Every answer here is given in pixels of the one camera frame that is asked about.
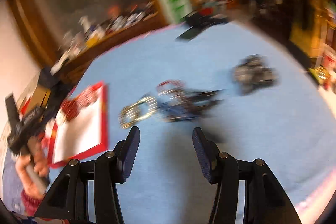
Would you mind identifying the cardboard box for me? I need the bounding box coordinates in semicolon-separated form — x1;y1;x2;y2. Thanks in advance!
19;75;51;114

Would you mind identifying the gold bead bracelet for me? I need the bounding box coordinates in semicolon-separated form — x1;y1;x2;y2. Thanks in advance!
118;95;159;130

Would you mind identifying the black smartphone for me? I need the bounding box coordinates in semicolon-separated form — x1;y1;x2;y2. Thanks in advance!
176;26;203;41

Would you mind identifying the white spray bottle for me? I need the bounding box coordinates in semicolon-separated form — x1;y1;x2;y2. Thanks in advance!
78;15;91;33

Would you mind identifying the red plaid scrunchie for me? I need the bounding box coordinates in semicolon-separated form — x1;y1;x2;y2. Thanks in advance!
75;86;98;109

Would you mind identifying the dark patterned hair clip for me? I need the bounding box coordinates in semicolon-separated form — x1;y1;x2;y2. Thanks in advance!
178;89;223;114

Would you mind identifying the red polka dot scrunchie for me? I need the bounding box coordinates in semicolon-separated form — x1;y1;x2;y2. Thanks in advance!
61;100;79;121

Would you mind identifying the red white gift box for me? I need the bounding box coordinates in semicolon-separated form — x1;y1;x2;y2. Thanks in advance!
43;81;108;168

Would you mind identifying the black pouch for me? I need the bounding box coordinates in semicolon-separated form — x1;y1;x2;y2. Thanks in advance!
184;11;230;28

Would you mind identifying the person's left hand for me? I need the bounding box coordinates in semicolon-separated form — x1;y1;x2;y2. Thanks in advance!
15;137;50;200

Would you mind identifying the blue striped ribbon bow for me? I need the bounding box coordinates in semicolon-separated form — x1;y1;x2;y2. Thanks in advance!
157;102;205;122

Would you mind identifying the red bead bracelet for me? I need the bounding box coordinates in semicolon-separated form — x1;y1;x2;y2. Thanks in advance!
156;79;186;96

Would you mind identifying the white dotted scrunchie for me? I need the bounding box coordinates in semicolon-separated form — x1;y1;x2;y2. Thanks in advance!
45;109;66;140

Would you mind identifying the wooden counter shelf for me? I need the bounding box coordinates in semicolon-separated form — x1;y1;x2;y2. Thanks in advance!
56;12;168;85

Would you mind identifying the yellow container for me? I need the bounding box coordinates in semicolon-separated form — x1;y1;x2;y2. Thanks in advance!
85;36;101;48

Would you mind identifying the blue blanket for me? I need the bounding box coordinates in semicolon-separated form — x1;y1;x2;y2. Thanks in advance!
47;21;336;224

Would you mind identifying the grey black scrunchie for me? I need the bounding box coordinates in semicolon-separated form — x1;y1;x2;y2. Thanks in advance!
232;55;278;95

